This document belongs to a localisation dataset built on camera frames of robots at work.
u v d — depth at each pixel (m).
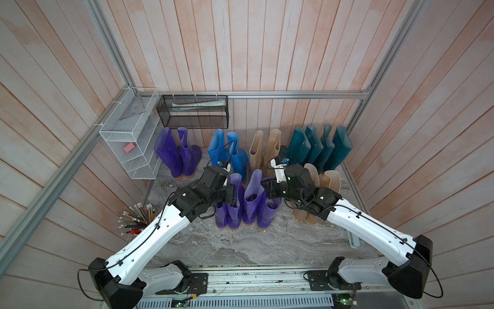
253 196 0.78
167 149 0.86
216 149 0.83
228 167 0.64
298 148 0.88
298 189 0.54
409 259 0.39
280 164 0.63
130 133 0.68
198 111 1.06
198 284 0.73
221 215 0.72
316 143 0.86
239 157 0.83
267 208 0.66
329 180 0.73
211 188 0.51
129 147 0.82
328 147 0.85
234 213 0.68
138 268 0.40
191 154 1.14
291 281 0.75
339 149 0.87
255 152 0.84
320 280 0.76
